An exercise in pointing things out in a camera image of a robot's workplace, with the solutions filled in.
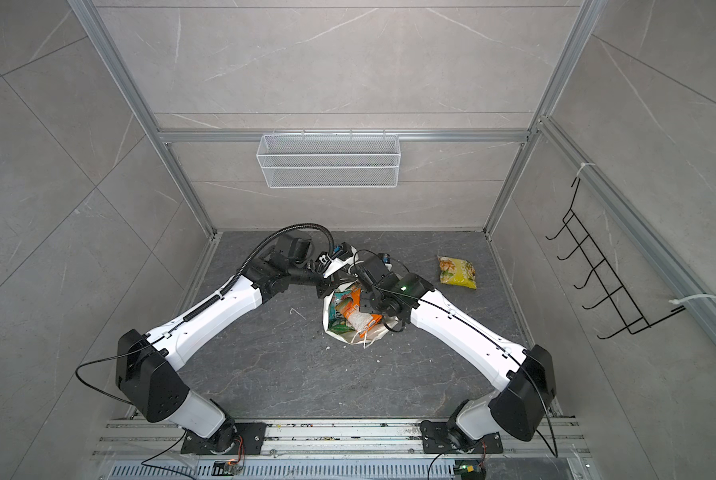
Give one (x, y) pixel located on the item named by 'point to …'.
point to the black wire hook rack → (603, 272)
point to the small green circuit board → (470, 469)
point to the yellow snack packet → (457, 271)
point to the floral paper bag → (376, 333)
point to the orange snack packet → (359, 319)
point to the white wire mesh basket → (329, 161)
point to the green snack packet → (339, 326)
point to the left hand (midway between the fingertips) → (354, 269)
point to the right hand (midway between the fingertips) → (369, 297)
